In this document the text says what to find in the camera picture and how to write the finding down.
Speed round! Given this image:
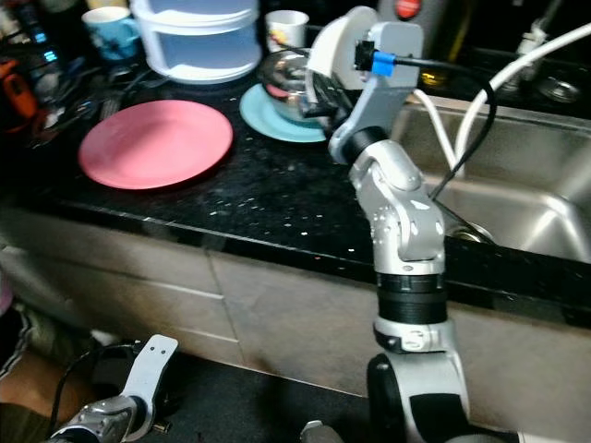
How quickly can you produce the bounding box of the blue mug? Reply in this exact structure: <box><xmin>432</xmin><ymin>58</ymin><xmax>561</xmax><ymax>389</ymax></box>
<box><xmin>80</xmin><ymin>7</ymin><xmax>139</xmax><ymax>61</ymax></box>

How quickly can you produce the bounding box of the black floor mat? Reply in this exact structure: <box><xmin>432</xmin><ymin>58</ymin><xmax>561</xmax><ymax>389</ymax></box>
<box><xmin>162</xmin><ymin>355</ymin><xmax>380</xmax><ymax>443</ymax></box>

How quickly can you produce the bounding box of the stainless steel sink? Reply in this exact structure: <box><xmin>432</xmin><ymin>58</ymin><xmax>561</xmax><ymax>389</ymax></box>
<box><xmin>388</xmin><ymin>97</ymin><xmax>591</xmax><ymax>264</ymax></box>

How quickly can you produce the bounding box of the round metal drain cap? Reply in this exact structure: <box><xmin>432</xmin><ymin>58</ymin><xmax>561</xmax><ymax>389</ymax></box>
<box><xmin>540</xmin><ymin>78</ymin><xmax>583</xmax><ymax>104</ymax></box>

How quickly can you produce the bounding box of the pink plate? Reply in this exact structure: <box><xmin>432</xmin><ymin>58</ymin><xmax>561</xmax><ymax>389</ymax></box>
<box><xmin>78</xmin><ymin>100</ymin><xmax>234</xmax><ymax>190</ymax></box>

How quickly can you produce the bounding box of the grey cabinet door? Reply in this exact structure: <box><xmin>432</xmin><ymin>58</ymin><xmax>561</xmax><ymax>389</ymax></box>
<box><xmin>208</xmin><ymin>254</ymin><xmax>389</xmax><ymax>407</ymax></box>
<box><xmin>448</xmin><ymin>305</ymin><xmax>591</xmax><ymax>439</ymax></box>

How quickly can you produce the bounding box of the grey drawer front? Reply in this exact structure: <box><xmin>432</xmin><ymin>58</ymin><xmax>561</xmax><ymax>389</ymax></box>
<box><xmin>0</xmin><ymin>217</ymin><xmax>215</xmax><ymax>298</ymax></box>
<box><xmin>9</xmin><ymin>268</ymin><xmax>218</xmax><ymax>347</ymax></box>

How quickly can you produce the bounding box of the white faucet fitting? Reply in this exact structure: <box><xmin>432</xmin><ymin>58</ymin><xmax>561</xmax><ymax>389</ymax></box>
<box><xmin>517</xmin><ymin>0</ymin><xmax>560</xmax><ymax>56</ymax></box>

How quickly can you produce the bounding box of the black chopstick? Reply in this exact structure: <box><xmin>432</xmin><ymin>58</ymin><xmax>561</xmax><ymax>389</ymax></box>
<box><xmin>272</xmin><ymin>46</ymin><xmax>320</xmax><ymax>59</ymax></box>

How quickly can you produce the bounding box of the stainless steel bowl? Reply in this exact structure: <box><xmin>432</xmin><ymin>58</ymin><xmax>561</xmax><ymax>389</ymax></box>
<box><xmin>259</xmin><ymin>49</ymin><xmax>324</xmax><ymax>121</ymax></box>

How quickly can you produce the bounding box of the white stacked food container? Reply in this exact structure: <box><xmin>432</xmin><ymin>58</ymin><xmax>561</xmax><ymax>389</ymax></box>
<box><xmin>131</xmin><ymin>0</ymin><xmax>261</xmax><ymax>86</ymax></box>

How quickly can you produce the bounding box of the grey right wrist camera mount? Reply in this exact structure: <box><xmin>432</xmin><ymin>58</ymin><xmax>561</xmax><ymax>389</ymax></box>
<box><xmin>332</xmin><ymin>20</ymin><xmax>424</xmax><ymax>153</ymax></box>

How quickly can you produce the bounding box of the white cartoon print mug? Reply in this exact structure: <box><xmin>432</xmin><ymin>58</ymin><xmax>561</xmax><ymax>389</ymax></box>
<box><xmin>265</xmin><ymin>10</ymin><xmax>310</xmax><ymax>54</ymax></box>

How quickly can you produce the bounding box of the grey thermos with red label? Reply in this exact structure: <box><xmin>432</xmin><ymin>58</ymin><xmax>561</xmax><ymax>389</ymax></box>
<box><xmin>379</xmin><ymin>0</ymin><xmax>453</xmax><ymax>24</ymax></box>

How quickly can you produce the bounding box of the white bowl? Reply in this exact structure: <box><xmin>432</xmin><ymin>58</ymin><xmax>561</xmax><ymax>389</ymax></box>
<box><xmin>307</xmin><ymin>6</ymin><xmax>378</xmax><ymax>102</ymax></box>

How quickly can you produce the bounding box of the light blue plate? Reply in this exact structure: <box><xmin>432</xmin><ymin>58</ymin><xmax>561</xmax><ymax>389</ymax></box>
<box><xmin>238</xmin><ymin>83</ymin><xmax>333</xmax><ymax>144</ymax></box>

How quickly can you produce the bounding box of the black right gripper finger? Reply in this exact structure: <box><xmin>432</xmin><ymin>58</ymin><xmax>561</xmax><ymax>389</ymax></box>
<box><xmin>303</xmin><ymin>68</ymin><xmax>341</xmax><ymax>104</ymax></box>

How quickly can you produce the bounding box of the person in purple shirt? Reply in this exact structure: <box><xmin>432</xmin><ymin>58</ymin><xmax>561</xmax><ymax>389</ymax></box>
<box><xmin>0</xmin><ymin>277</ymin><xmax>93</xmax><ymax>443</ymax></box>

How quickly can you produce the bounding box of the orange black battery pack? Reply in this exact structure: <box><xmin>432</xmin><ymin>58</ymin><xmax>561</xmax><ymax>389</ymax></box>
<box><xmin>0</xmin><ymin>57</ymin><xmax>47</xmax><ymax>121</ymax></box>

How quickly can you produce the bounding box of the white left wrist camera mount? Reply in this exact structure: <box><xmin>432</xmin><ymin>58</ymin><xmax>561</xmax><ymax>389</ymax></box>
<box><xmin>125</xmin><ymin>334</ymin><xmax>179</xmax><ymax>407</ymax></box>

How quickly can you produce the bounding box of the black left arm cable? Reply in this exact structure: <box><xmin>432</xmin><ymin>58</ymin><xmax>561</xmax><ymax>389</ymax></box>
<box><xmin>46</xmin><ymin>341</ymin><xmax>139</xmax><ymax>435</ymax></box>

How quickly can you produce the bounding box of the white hose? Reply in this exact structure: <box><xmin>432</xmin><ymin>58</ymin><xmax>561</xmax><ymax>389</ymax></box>
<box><xmin>411</xmin><ymin>28</ymin><xmax>591</xmax><ymax>176</ymax></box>

